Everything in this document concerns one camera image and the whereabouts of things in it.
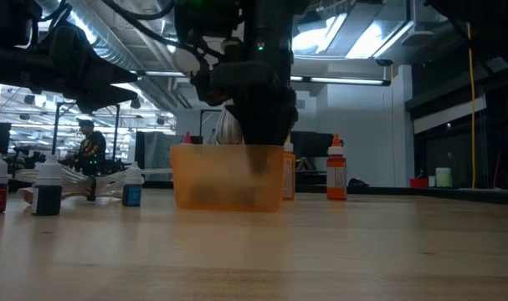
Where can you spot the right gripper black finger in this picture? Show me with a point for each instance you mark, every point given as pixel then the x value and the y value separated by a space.
pixel 249 125
pixel 276 125

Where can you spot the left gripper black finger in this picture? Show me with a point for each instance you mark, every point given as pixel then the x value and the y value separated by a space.
pixel 103 98
pixel 107 75

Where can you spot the large yellow colouring bottle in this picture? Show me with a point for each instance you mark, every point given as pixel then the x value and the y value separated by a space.
pixel 289 175

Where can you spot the large orange colouring bottle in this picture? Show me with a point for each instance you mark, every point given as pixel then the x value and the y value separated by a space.
pixel 336 180

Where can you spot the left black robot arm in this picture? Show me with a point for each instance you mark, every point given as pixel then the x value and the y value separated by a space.
pixel 2 62

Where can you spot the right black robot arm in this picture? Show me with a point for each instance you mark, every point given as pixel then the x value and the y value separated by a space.
pixel 274 25

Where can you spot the table lamp white shade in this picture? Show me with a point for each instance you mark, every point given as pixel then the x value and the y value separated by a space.
pixel 228 129

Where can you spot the black monitor workstation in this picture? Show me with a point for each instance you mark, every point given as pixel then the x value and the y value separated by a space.
pixel 312 144

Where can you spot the person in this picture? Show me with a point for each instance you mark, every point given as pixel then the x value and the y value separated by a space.
pixel 90 148

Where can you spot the orange translucent plastic bin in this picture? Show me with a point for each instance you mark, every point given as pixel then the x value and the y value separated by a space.
pixel 211 180

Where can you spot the grey curtain partition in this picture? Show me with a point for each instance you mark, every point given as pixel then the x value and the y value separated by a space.
pixel 157 150

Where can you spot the fluorescent ceiling light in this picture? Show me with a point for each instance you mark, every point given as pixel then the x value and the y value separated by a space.
pixel 345 80

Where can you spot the black dome object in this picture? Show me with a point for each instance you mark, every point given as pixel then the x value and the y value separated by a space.
pixel 357 182

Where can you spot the small blue-label dropper bottle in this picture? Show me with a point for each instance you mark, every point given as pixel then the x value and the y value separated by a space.
pixel 132 194

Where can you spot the small black dropper bottle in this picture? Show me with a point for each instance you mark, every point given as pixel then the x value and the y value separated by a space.
pixel 47 200

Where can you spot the red container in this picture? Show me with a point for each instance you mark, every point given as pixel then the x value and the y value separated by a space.
pixel 419 183

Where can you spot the pale green jar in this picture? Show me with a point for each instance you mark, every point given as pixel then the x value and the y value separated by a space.
pixel 443 177

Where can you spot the black rectangular frame stand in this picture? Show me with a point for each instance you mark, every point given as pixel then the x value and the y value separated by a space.
pixel 201 125

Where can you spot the black pole frame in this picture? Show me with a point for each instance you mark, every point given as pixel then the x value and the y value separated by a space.
pixel 56 125

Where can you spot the black ceiling camera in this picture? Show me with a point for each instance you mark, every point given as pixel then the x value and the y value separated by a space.
pixel 384 62

